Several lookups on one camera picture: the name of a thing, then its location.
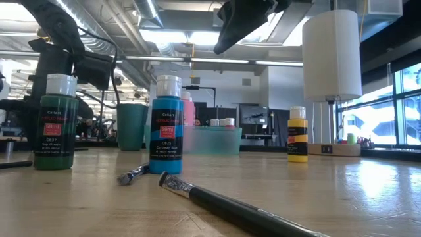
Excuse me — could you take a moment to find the sap green paint bottle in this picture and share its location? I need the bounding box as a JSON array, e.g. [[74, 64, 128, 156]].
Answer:
[[33, 73, 80, 171]]

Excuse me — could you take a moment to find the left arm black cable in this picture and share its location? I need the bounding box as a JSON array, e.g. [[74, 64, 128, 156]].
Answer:
[[77, 26, 120, 109]]

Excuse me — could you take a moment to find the black aluminium table frame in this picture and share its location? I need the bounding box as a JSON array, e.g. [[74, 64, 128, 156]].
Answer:
[[0, 138, 421, 163]]

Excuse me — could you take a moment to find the cerulean blue paint bottle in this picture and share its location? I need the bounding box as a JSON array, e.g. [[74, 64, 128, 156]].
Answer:
[[149, 74, 185, 175]]

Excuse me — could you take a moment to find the black monitor screen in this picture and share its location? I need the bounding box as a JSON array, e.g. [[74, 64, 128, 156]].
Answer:
[[239, 104, 269, 126]]

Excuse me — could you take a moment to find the long ceiling light bar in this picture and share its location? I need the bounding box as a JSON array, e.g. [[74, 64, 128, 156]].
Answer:
[[113, 54, 304, 67]]

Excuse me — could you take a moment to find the teal translucent plastic bin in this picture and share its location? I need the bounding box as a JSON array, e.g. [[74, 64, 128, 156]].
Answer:
[[143, 126, 243, 156]]

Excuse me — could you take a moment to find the window with black frame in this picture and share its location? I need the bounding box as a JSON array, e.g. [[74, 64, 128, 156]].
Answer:
[[335, 61, 421, 149]]

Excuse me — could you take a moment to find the teal plastic cup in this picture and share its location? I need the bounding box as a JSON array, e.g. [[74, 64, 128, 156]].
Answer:
[[116, 103, 149, 152]]

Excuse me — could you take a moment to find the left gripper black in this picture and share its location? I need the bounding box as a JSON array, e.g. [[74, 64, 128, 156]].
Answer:
[[0, 38, 95, 151]]

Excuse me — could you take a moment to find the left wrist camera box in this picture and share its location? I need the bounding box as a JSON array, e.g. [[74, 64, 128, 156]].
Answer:
[[74, 51, 114, 92]]

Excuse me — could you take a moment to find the large pink paint bottle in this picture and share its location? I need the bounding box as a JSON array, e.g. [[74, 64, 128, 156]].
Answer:
[[181, 91, 197, 128]]

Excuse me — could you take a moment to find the small yellow paint bottle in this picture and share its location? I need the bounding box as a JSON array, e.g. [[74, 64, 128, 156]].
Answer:
[[287, 106, 309, 163]]

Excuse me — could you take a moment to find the black office partition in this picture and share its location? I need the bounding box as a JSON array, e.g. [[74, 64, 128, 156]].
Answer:
[[196, 101, 237, 128]]

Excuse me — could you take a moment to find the white shade table lamp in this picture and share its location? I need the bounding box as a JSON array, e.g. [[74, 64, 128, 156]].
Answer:
[[301, 9, 363, 157]]

